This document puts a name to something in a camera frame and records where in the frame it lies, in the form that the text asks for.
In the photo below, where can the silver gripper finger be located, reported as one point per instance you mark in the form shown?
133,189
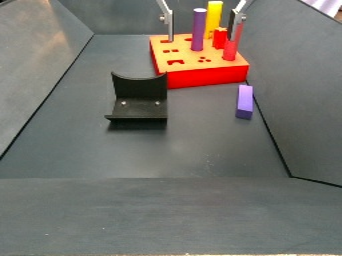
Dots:
167,18
236,16

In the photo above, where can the purple rectangular block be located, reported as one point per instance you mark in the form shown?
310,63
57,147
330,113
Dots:
244,103

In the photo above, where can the red peg board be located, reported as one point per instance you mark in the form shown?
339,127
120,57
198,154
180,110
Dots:
194,68

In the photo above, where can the black curved fixture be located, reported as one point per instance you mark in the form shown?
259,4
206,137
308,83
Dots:
140,98

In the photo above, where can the small red star peg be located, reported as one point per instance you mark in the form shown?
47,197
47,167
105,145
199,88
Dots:
219,38

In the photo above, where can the yellow forked peg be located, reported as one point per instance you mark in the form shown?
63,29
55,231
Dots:
212,19

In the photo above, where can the purple cylinder peg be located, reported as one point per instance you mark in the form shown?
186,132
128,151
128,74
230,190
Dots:
198,29

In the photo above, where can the red hexagonal peg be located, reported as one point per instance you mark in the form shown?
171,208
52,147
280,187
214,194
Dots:
232,44

